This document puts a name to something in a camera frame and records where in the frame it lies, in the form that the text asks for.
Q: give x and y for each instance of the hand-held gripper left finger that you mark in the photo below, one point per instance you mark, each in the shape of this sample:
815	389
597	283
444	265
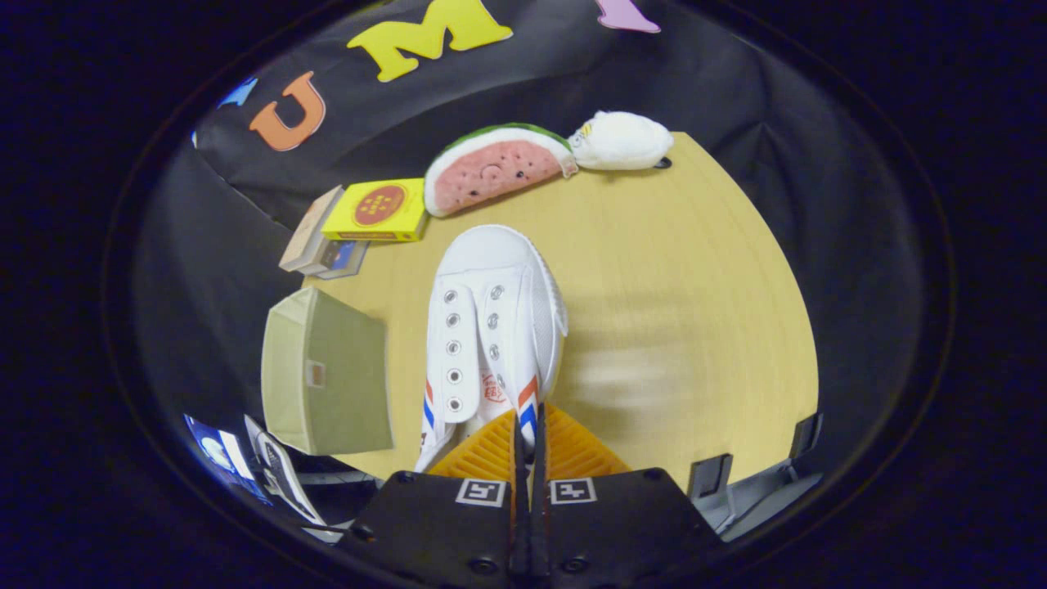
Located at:
442	523

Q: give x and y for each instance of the blue printed poster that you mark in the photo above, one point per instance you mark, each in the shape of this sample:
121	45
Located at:
217	450

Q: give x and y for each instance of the white canvas shoe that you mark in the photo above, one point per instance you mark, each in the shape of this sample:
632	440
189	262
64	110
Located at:
491	327

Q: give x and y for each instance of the white black printed sheet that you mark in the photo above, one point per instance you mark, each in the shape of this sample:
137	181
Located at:
282	474

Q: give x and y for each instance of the white plush toy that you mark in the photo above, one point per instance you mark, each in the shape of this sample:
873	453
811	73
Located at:
622	141

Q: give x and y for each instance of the black backdrop cloth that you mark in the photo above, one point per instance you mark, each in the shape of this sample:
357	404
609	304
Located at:
818	204

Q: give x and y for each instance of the yellow book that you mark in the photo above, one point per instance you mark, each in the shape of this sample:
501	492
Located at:
376	209

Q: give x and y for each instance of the beige book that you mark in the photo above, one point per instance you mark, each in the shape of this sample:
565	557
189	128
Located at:
309	231

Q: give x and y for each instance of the green fabric storage box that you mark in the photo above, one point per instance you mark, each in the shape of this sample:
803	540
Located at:
343	384

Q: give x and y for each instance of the watermelon slice plush toy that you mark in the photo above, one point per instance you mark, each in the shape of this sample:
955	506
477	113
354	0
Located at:
499	168

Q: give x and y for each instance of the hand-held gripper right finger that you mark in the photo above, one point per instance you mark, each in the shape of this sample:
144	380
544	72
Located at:
622	523

